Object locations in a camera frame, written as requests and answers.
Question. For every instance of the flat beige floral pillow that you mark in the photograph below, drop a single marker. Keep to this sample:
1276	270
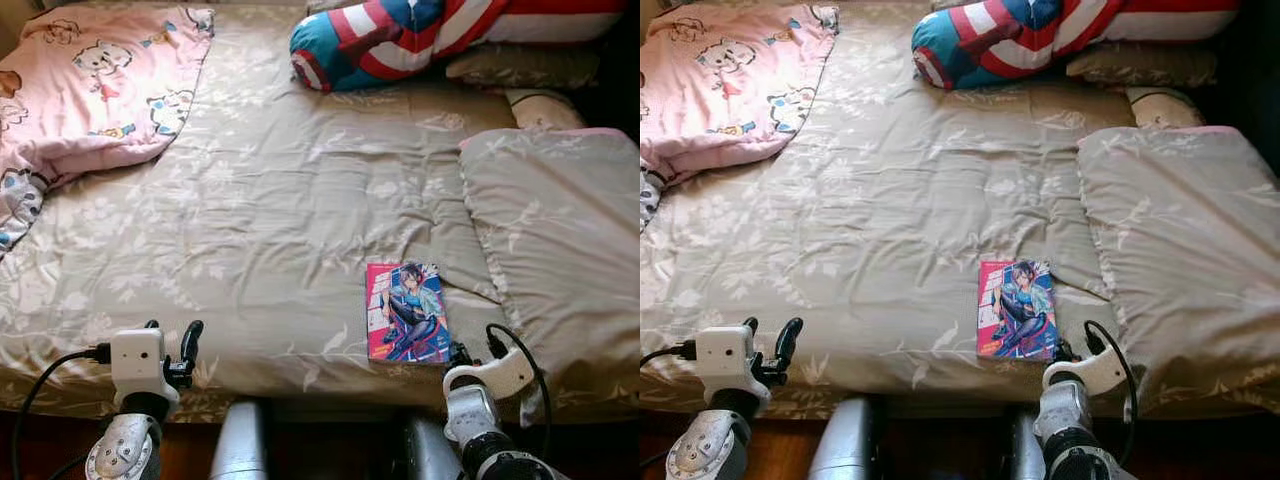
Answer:
1145	63
530	65

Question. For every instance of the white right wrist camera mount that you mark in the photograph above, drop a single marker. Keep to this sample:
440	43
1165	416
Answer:
500	372
1095	370

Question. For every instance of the silver robot leg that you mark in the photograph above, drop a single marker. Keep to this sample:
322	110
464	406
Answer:
425	455
240	445
1025	450
845	445

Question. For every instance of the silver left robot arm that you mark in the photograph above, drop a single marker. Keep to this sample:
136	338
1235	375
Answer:
710	448
125	450

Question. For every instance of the stars and stripes shield pillow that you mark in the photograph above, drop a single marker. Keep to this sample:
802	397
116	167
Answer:
400	40
1020	40

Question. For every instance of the beige floral bed sheet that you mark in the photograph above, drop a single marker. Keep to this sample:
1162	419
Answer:
250	220
880	220

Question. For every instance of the silver robot left leg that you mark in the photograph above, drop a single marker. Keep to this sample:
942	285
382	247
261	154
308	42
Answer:
845	445
240	445

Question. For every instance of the beige floral folded duvet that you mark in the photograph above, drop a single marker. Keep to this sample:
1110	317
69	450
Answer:
1180	230
560	230

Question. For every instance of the small cream cartoon pillow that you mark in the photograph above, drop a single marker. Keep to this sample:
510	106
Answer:
1165	108
545	110

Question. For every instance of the anime cover comic book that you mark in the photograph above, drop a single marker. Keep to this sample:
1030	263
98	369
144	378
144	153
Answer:
405	310
1015	308

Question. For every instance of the silver robot right leg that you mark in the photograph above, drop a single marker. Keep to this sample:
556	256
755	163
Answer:
425	455
1025	450

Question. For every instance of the pink cartoon print blanket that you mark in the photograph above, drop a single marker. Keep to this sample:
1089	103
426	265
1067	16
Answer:
90	90
720	80

